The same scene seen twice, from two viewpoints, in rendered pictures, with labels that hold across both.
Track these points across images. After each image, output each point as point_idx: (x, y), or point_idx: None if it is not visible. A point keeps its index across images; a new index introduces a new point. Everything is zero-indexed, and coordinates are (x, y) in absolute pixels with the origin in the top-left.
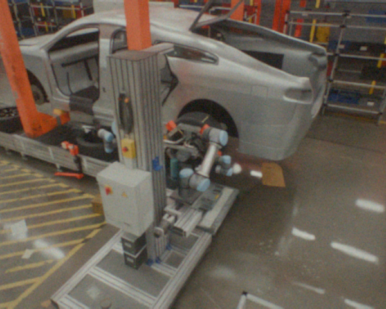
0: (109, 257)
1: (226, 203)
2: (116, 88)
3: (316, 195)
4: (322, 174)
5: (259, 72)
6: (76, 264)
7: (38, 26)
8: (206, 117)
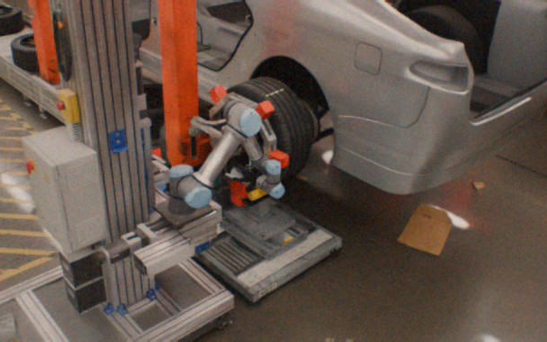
0: (60, 284)
1: (304, 255)
2: (53, 4)
3: (493, 286)
4: (531, 252)
5: (372, 20)
6: None
7: None
8: (280, 90)
